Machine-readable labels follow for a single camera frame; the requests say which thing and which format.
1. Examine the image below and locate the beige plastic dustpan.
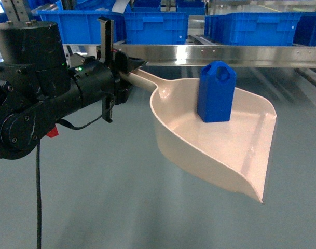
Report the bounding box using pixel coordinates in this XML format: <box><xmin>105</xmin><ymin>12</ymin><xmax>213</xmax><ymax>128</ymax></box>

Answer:
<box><xmin>122</xmin><ymin>70</ymin><xmax>277</xmax><ymax>203</ymax></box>

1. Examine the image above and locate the blue crate back left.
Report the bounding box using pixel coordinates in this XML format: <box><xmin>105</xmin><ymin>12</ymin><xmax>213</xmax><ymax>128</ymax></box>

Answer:
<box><xmin>37</xmin><ymin>10</ymin><xmax>126</xmax><ymax>45</ymax></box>

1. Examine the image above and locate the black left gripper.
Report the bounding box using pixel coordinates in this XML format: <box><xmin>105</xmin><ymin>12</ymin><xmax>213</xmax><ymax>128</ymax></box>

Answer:
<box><xmin>108</xmin><ymin>49</ymin><xmax>146</xmax><ymax>105</ymax></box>

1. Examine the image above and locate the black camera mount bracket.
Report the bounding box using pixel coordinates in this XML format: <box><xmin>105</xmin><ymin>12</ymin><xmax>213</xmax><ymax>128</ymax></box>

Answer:
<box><xmin>98</xmin><ymin>16</ymin><xmax>114</xmax><ymax>123</ymax></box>

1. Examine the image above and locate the stainless steel shelf rack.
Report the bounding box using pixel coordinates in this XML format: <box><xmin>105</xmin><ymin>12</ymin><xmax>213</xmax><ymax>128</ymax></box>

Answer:
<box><xmin>0</xmin><ymin>0</ymin><xmax>316</xmax><ymax>93</ymax></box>

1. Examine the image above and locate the blue crate front right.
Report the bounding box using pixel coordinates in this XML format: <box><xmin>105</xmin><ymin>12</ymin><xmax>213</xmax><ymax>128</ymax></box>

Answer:
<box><xmin>204</xmin><ymin>12</ymin><xmax>301</xmax><ymax>46</ymax></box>

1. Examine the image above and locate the blue crate front left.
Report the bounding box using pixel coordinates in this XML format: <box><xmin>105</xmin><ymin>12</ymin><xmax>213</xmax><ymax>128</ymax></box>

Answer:
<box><xmin>124</xmin><ymin>12</ymin><xmax>189</xmax><ymax>45</ymax></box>

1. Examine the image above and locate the blue plastic part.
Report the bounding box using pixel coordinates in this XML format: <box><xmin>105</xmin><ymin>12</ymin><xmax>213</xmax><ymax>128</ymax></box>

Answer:
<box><xmin>197</xmin><ymin>61</ymin><xmax>237</xmax><ymax>122</ymax></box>

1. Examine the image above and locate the black cable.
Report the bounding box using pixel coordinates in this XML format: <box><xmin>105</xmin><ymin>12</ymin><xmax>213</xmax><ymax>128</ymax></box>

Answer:
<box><xmin>35</xmin><ymin>90</ymin><xmax>116</xmax><ymax>249</ymax></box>

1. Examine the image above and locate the blue crate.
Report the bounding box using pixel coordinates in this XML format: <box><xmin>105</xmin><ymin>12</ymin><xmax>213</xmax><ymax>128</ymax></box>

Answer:
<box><xmin>204</xmin><ymin>12</ymin><xmax>301</xmax><ymax>46</ymax></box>
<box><xmin>124</xmin><ymin>12</ymin><xmax>189</xmax><ymax>45</ymax></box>
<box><xmin>37</xmin><ymin>10</ymin><xmax>126</xmax><ymax>45</ymax></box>

